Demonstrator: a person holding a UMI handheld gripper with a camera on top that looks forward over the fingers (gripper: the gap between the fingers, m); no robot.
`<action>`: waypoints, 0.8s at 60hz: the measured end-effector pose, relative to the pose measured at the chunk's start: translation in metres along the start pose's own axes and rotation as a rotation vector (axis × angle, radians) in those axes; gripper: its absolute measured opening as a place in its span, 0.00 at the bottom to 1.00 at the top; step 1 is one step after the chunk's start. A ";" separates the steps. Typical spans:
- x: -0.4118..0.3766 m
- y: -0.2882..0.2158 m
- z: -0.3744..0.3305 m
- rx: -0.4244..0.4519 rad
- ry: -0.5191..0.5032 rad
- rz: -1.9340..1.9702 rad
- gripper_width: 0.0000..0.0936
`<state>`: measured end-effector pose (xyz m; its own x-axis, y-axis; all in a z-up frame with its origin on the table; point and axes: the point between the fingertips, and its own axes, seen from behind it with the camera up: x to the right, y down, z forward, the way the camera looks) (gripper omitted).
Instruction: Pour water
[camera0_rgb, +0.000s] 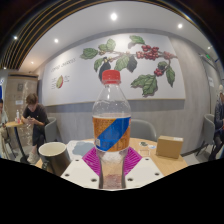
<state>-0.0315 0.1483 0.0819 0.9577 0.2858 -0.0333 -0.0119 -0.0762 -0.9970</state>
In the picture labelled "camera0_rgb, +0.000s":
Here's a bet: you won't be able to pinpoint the dark mug with white inside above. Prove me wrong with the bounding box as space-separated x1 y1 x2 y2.
38 141 72 177

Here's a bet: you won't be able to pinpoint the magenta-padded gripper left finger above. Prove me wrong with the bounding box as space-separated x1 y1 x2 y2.
60 146 104 190

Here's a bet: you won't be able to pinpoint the grey upholstered chair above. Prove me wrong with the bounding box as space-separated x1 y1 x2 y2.
44 116 63 144
195 113 216 157
130 118 158 143

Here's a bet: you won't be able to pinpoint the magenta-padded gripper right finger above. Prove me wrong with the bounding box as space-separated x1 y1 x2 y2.
121 146 165 190

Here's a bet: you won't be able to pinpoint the person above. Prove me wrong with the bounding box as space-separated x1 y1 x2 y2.
21 92 50 164
0 98 11 160
208 84 224 162

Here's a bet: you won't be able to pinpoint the brown cardboard box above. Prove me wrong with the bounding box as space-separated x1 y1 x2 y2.
155 135 185 160

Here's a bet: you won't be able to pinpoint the small round wooden table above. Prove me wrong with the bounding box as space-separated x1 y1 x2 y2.
4 119 31 164

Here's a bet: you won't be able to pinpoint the clear red-capped drink bottle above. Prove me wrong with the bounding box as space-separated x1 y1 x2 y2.
91 69 132 190

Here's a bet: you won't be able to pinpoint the round ceiling lights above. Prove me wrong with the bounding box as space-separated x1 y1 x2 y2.
12 12 213 65

